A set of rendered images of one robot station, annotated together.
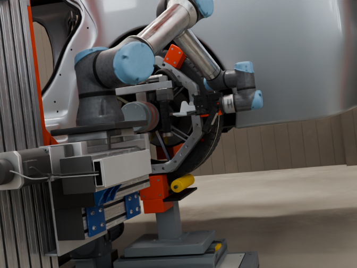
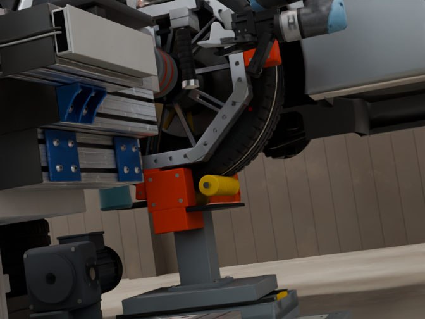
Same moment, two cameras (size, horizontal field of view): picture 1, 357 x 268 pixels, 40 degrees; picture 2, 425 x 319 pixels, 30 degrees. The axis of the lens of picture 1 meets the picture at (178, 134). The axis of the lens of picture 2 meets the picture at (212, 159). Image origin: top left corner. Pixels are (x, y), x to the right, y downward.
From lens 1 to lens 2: 0.39 m
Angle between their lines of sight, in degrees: 6
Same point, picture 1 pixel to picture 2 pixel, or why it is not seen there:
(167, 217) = (194, 247)
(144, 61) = not seen: outside the picture
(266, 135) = (362, 191)
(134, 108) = not seen: hidden behind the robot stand
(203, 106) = (248, 30)
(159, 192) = (179, 196)
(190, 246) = (235, 290)
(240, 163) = (322, 240)
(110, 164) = (82, 21)
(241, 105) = (312, 23)
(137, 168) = (131, 55)
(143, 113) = not seen: hidden behind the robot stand
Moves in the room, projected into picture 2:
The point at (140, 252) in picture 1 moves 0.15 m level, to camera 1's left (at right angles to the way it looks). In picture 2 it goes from (150, 305) to (97, 312)
